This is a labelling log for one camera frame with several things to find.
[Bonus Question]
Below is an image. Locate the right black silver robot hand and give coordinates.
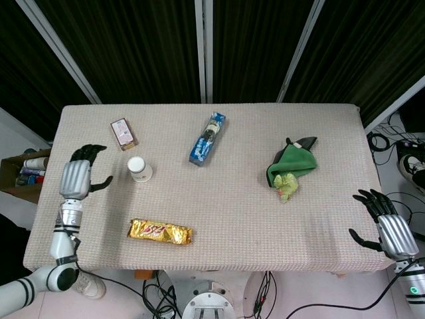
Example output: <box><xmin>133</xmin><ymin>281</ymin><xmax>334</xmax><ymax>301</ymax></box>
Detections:
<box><xmin>348</xmin><ymin>188</ymin><xmax>420</xmax><ymax>261</ymax></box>

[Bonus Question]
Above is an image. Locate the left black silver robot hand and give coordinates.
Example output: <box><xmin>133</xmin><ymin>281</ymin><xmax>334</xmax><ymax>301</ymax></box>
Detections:
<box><xmin>58</xmin><ymin>144</ymin><xmax>114</xmax><ymax>201</ymax></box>

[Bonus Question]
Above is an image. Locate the white paper cup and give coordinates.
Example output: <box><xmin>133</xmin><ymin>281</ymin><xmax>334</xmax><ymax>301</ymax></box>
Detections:
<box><xmin>127</xmin><ymin>156</ymin><xmax>154</xmax><ymax>183</ymax></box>

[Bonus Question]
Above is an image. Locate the silver robot base column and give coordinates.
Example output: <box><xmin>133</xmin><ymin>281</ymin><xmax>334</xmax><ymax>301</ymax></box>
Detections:
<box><xmin>181</xmin><ymin>280</ymin><xmax>235</xmax><ymax>319</ymax></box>

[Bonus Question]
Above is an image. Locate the white bottle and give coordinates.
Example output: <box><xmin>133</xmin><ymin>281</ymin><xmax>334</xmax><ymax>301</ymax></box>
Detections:
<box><xmin>23</xmin><ymin>158</ymin><xmax>49</xmax><ymax>169</ymax></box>

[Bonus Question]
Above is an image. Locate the cardboard box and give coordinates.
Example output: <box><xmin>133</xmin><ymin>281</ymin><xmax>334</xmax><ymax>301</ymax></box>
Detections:
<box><xmin>0</xmin><ymin>148</ymin><xmax>52</xmax><ymax>204</ymax></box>

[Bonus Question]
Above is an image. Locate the white and black sneaker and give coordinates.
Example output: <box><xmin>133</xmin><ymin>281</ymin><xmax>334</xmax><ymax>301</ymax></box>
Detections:
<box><xmin>398</xmin><ymin>153</ymin><xmax>425</xmax><ymax>194</ymax></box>

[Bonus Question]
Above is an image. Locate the brown snack packet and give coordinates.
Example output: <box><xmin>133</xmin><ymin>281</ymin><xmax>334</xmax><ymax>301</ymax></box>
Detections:
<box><xmin>110</xmin><ymin>117</ymin><xmax>140</xmax><ymax>153</ymax></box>

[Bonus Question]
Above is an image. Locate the gold biscuit packet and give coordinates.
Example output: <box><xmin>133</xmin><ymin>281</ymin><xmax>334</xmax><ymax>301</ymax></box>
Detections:
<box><xmin>127</xmin><ymin>218</ymin><xmax>194</xmax><ymax>246</ymax></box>

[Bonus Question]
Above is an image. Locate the black curtain panel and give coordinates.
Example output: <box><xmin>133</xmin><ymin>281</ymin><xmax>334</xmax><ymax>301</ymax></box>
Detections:
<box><xmin>0</xmin><ymin>0</ymin><xmax>92</xmax><ymax>132</ymax></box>
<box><xmin>282</xmin><ymin>0</ymin><xmax>425</xmax><ymax>124</ymax></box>
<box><xmin>35</xmin><ymin>0</ymin><xmax>203</xmax><ymax>104</ymax></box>
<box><xmin>211</xmin><ymin>0</ymin><xmax>315</xmax><ymax>104</ymax></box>

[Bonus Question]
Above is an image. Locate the crumpled green snack wrapper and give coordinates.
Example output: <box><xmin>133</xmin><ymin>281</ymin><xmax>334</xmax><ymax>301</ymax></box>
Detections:
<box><xmin>272</xmin><ymin>172</ymin><xmax>299</xmax><ymax>203</ymax></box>

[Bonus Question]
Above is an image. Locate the green microfibre cloth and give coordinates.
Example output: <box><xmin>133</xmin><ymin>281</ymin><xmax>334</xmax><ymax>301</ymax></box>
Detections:
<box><xmin>265</xmin><ymin>136</ymin><xmax>319</xmax><ymax>189</ymax></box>

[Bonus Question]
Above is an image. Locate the blue cookie box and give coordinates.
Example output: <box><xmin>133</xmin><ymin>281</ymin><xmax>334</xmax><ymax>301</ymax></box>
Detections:
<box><xmin>188</xmin><ymin>111</ymin><xmax>228</xmax><ymax>166</ymax></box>

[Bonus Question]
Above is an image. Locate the beige woven tablecloth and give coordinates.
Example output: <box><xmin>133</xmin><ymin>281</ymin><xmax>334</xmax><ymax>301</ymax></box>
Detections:
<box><xmin>23</xmin><ymin>103</ymin><xmax>396</xmax><ymax>274</ymax></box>

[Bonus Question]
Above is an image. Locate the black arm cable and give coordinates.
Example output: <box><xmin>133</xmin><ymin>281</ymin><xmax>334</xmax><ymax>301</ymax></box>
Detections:
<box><xmin>284</xmin><ymin>258</ymin><xmax>418</xmax><ymax>318</ymax></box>

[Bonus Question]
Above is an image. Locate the black coiled cable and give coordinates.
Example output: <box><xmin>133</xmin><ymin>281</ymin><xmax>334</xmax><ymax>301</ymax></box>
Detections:
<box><xmin>367</xmin><ymin>112</ymin><xmax>425</xmax><ymax>167</ymax></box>

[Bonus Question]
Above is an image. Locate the grey partition frame post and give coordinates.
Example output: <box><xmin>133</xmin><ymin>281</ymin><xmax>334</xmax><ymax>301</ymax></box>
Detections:
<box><xmin>276</xmin><ymin>0</ymin><xmax>326</xmax><ymax>103</ymax></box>
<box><xmin>194</xmin><ymin>0</ymin><xmax>214</xmax><ymax>104</ymax></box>
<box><xmin>19</xmin><ymin>0</ymin><xmax>102</xmax><ymax>104</ymax></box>
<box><xmin>363</xmin><ymin>75</ymin><xmax>425</xmax><ymax>134</ymax></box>

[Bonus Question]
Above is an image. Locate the black and red cable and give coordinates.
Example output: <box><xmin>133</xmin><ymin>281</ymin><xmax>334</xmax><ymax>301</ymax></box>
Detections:
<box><xmin>252</xmin><ymin>270</ymin><xmax>277</xmax><ymax>316</ymax></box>

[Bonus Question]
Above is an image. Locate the black floor cable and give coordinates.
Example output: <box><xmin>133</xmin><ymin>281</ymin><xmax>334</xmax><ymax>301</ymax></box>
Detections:
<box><xmin>78</xmin><ymin>267</ymin><xmax>183</xmax><ymax>319</ymax></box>

